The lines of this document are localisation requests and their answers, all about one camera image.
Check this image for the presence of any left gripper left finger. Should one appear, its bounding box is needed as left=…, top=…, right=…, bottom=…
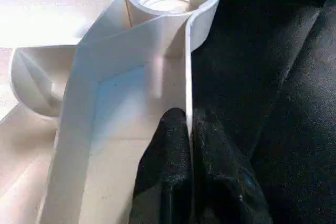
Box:
left=129, top=108, right=193, bottom=224

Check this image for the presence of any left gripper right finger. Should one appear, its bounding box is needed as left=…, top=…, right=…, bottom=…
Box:
left=191, top=108, right=274, bottom=224

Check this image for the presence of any white plastic table top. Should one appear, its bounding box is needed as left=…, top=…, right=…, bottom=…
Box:
left=0, top=0, right=224, bottom=224

